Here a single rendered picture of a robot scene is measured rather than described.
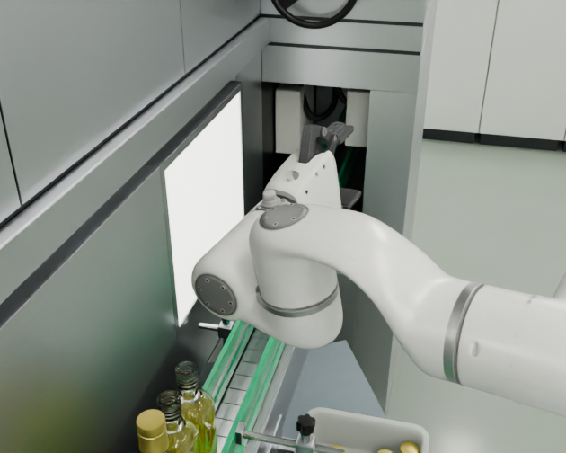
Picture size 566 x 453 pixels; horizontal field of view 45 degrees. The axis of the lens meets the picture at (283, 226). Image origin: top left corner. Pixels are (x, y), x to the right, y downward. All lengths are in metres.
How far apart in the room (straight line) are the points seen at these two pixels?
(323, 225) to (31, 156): 0.38
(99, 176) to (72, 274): 0.13
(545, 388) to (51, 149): 0.60
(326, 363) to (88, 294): 0.75
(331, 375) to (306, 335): 0.87
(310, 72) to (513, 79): 2.95
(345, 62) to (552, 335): 1.20
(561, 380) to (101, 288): 0.61
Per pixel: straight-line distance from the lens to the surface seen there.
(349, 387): 1.49
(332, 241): 0.57
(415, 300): 0.56
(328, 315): 0.64
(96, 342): 0.96
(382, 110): 1.67
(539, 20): 4.44
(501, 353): 0.54
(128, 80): 1.03
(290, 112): 1.84
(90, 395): 0.98
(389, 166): 1.72
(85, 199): 0.89
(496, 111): 4.58
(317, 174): 0.77
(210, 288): 0.67
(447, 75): 4.50
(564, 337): 0.53
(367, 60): 1.64
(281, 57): 1.68
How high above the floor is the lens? 1.76
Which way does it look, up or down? 30 degrees down
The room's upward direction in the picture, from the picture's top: straight up
